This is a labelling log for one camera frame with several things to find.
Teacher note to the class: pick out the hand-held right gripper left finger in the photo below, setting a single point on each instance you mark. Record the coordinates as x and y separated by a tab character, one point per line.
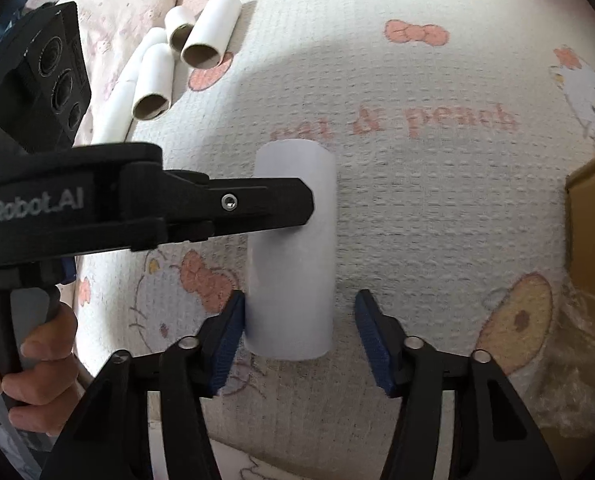
230	340

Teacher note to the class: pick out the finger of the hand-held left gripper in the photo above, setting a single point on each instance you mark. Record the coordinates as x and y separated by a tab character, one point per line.
237	205

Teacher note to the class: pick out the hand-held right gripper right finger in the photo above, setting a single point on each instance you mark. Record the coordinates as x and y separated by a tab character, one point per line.
372	345

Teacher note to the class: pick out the white cardboard tube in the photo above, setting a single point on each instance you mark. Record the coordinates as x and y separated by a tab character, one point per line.
297	285

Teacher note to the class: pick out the pile of white tubes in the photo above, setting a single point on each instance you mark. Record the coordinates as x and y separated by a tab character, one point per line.
152	80

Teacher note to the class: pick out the person's left hand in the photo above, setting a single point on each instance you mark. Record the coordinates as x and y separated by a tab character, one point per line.
52	380

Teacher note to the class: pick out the cat print blanket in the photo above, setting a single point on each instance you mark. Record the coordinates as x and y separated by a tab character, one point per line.
427	210

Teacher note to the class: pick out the pink floral pillow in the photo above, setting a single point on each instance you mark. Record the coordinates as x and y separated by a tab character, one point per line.
112	10

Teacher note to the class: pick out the clear plastic wrap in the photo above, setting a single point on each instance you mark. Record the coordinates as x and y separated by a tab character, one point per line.
577	360

